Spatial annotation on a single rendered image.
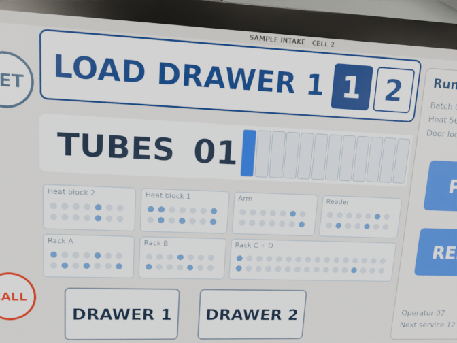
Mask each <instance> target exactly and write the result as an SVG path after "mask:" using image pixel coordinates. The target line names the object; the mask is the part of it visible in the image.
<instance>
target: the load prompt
mask: <svg viewBox="0 0 457 343"><path fill-rule="evenodd" d="M38 31H39V100H46V101H68V102H79V103H100V104H112V105H133V106H143V107H155V108H176V109H187V110H209V111H220V112H241V113H252V114H273V115H284V116H306V117H317V118H338V119H350V120H370V121H382V122H393V123H415V118H416V108H417V102H418V93H419V87H420V78H421V72H422V62H423V60H422V59H406V58H398V57H389V56H373V55H365V54H349V53H340V52H325V51H316V50H300V49H292V48H276V47H267V46H251V45H243V44H227V43H218V42H202V41H193V40H185V39H169V38H160V37H144V36H136V35H120V34H111V33H95V32H87V31H71V30H62V29H47V28H38Z"/></svg>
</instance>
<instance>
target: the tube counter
mask: <svg viewBox="0 0 457 343"><path fill-rule="evenodd" d="M412 139H413V136H412V135H395V134H383V133H361V132H349V131H326V130H314V129H291V128H279V127H257V126H245V125H222V124H211V123H199V122H193V123H192V141H191V155H190V178H216V179H232V180H264V181H280V182H311V183H327V184H358V185H375V186H406V184H407V174H408V169H409V160H410V154H411V144H412Z"/></svg>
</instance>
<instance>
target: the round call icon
mask: <svg viewBox="0 0 457 343"><path fill-rule="evenodd" d="M0 322H39V314H38V271H13V270H0Z"/></svg>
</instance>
